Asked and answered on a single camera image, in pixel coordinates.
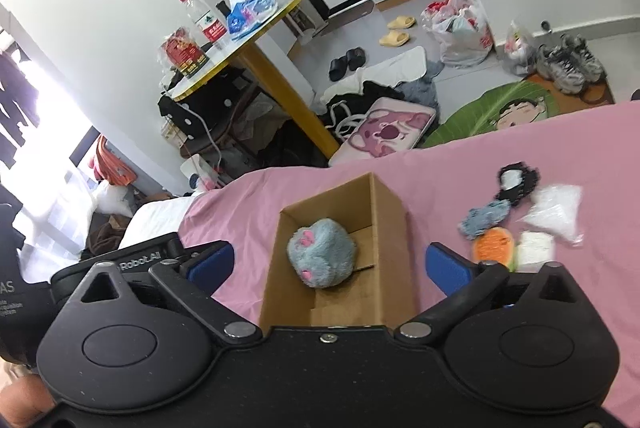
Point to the brown cardboard box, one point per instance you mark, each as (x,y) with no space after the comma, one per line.
(379,291)

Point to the grey blue fuzzy cloth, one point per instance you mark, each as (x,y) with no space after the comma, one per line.
(480,220)

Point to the black white tote bag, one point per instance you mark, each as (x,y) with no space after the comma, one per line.
(344,112)

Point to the blue tissue packs on table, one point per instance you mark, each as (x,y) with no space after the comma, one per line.
(247,16)

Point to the white soft packet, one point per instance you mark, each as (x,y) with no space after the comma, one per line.
(534,250)

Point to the clear water bottle red cap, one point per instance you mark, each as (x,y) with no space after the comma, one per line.
(208,22)

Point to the grey sneaker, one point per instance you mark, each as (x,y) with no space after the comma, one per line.
(588,64)
(556,65)

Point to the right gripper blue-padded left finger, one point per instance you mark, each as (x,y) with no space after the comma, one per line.
(189,283)

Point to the yellow slipper far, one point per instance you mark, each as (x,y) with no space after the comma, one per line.
(401,22)

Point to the yellow slipper near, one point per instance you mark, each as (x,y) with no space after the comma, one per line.
(394,38)

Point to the yellow slipper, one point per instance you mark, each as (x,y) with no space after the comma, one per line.
(394,38)
(401,22)

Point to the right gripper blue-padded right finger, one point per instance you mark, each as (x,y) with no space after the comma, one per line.
(468,287)

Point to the black slipper left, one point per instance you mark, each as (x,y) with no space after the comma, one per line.
(338,69)

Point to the green leaf cartoon rug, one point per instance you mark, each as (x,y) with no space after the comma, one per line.
(498,109)

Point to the black slipper right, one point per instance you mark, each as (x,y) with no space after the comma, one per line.
(356,58)

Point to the black slipper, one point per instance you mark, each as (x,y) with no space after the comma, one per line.
(338,69)
(356,58)

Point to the round yellow-edged table top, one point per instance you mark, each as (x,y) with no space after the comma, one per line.
(218,58)

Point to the grey sneaker right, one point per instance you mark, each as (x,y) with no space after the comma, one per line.
(588,64)

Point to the clear plastic bag white filling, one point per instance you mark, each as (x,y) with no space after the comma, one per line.
(555,210)

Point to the pink bear cushion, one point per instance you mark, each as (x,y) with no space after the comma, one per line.
(391,125)

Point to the red snack jar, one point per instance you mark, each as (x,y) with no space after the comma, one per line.
(183,53)

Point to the grey fluffy plush toy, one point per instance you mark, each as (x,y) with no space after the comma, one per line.
(322,254)

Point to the grey sneaker left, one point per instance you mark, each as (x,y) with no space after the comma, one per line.
(556,65)

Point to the yellow table leg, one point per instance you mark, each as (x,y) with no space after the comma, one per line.
(285,95)

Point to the grey blue floor cloth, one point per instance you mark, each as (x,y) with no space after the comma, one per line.
(422,91)

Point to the small clear trash bag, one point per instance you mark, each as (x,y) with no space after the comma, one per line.
(519,50)

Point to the white red plastic shopping bag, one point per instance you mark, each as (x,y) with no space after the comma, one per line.
(461,31)

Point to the hamburger plush toy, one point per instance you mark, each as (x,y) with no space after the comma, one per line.
(497,244)

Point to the pink bed sheet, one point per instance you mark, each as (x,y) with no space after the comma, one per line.
(596,149)

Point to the white floor mat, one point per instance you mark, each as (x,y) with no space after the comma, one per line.
(406,67)

